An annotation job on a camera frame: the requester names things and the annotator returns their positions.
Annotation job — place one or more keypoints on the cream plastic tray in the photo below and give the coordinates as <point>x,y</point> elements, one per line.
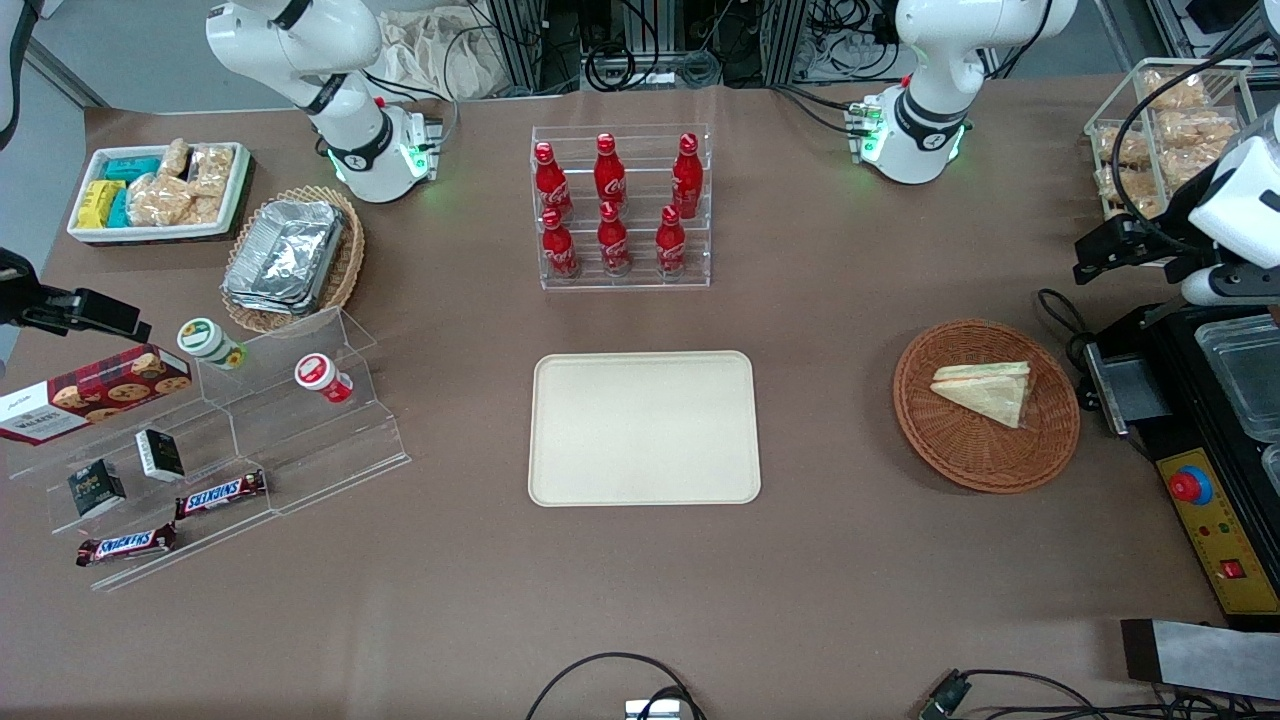
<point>640,430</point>

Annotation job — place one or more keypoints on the large teal snack packet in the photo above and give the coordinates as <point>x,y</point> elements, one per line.
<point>130,168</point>

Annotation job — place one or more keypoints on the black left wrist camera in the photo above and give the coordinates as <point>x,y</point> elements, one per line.
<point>1175,258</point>

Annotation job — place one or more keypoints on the red tartan Walkers cookie box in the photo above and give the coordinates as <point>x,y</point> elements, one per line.
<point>90,398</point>

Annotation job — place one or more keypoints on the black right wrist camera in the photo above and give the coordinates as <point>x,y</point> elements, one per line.
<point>15,270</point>

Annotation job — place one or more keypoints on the clear acrylic stepped shelf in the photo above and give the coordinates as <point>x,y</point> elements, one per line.
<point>300,450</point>

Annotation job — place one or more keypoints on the round brown wicker basket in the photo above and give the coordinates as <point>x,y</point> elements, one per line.
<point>960,450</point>

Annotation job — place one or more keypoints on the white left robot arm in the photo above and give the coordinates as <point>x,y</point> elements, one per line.
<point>940,90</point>

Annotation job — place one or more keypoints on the triangular sandwich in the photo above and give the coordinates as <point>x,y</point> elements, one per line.
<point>985,392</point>

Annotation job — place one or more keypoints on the small black box gold print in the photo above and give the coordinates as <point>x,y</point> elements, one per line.
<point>96,488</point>

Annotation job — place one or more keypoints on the clear plastic food container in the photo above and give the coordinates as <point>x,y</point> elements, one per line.
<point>1245,375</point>

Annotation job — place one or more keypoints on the red emergency stop button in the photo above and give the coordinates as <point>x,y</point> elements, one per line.
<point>1190,486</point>

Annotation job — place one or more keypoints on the clear acrylic bottle rack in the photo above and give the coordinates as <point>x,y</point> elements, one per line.
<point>625,275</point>

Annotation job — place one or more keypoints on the stacked aluminium foil containers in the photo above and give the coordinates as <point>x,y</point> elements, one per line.
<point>285,255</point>

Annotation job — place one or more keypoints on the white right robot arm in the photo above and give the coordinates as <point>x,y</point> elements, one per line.
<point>300,60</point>

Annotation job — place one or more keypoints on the aluminium frame post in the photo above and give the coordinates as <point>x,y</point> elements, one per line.
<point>515,45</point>
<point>785,40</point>

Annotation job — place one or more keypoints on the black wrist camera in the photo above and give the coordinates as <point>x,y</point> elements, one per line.
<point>15,270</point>
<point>1175,258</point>

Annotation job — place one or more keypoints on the small silver device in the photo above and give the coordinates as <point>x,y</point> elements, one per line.
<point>652,710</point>

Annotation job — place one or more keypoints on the red lidded yogurt cup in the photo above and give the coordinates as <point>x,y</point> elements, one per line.
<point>320,376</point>

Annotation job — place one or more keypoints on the green lidded yogurt cup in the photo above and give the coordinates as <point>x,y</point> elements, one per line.
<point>208,342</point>

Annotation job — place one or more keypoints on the oval light wicker basket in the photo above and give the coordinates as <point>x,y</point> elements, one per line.
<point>350,255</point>

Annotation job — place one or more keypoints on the yellow snack packet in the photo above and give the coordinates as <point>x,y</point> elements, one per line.
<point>98,203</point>

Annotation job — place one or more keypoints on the clear bag of crackers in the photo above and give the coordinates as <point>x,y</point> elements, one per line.
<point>174,158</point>
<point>158,202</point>
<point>212,170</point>

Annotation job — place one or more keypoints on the small teal snack packet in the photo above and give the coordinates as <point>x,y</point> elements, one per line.
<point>119,210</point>

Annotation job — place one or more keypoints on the red coca-cola bottle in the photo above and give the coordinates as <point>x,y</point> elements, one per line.
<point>613,243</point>
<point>610,175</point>
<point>670,245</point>
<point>549,185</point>
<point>559,248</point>
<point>687,178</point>

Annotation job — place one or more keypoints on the white rectangular snack bin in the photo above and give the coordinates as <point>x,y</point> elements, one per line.
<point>240,190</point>

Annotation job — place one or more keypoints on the beige cloth bag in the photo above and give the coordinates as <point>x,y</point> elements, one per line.
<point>430,55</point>

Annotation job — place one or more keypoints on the clear bag of fried snacks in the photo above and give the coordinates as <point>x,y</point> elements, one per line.
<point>1198,128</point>
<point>1175,90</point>
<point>1122,147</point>
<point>1190,165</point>
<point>1115,183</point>

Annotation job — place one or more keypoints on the grey flat metal plate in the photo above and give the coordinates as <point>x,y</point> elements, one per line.
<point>1210,660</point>

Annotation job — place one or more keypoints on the small black box white side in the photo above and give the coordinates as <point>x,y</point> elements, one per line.
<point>160,456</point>

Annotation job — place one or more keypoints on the brown Snickers bar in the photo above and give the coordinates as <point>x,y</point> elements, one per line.
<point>220,494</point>
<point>125,545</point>

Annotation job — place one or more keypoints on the black sealing machine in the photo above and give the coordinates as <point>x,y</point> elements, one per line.
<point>1180,400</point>

